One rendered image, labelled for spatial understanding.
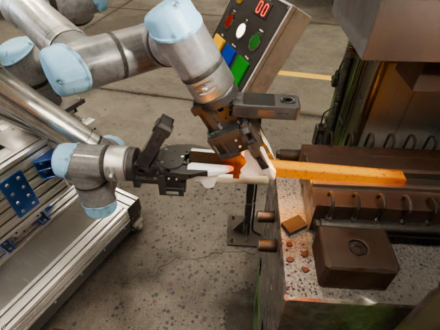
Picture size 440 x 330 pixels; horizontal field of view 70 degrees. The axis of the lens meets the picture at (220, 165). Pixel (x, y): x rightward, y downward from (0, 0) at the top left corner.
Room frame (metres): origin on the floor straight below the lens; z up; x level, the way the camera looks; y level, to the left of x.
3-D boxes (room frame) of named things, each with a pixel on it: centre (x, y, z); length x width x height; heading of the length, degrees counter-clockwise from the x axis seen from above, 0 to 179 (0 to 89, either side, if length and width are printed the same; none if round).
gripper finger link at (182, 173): (0.45, 0.07, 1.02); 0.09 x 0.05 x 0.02; 83
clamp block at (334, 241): (0.30, -0.23, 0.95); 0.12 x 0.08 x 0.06; 86
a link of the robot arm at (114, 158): (0.48, 0.21, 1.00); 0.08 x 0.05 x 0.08; 176
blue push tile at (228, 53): (1.00, -0.02, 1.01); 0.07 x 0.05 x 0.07; 21
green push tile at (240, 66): (0.91, -0.06, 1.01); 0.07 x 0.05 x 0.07; 21
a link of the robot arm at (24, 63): (1.03, 0.67, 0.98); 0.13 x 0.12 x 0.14; 129
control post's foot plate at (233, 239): (1.05, -0.15, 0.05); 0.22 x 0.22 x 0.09; 86
